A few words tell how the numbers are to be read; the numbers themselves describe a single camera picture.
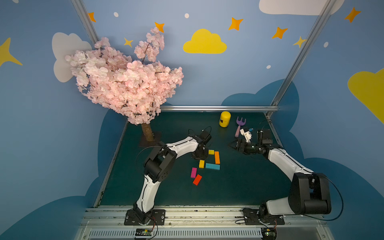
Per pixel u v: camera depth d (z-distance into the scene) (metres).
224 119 1.08
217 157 0.96
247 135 0.82
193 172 0.89
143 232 0.72
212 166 0.93
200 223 0.73
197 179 0.86
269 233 0.73
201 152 0.83
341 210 0.42
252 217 0.74
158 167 0.53
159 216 0.75
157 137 1.07
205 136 0.80
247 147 0.78
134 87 0.60
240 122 1.15
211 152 0.98
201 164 0.92
